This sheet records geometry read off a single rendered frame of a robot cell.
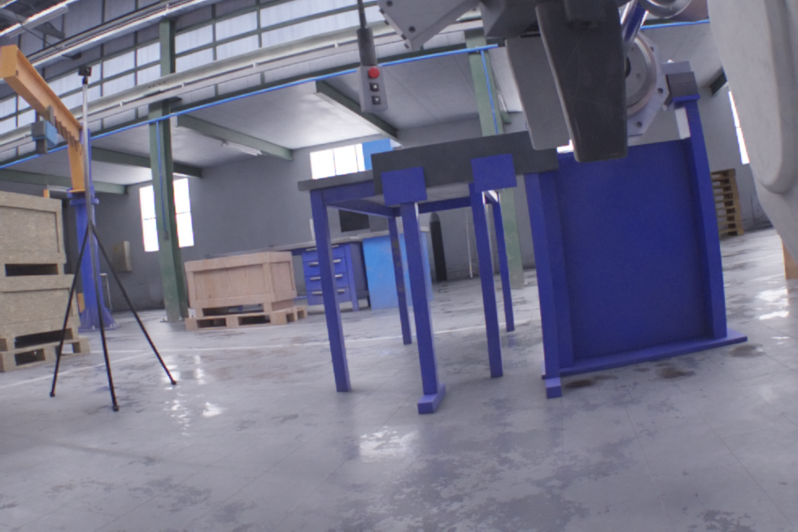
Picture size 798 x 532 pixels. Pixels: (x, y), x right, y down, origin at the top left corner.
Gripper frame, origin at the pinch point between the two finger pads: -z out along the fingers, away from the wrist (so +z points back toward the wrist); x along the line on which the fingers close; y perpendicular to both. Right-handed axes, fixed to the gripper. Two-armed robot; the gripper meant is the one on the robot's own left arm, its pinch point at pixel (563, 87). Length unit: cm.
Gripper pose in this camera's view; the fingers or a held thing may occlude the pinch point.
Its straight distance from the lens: 29.8
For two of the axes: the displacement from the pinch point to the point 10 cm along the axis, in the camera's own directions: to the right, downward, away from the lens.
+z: -1.4, -9.8, -1.2
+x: 0.7, -1.3, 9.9
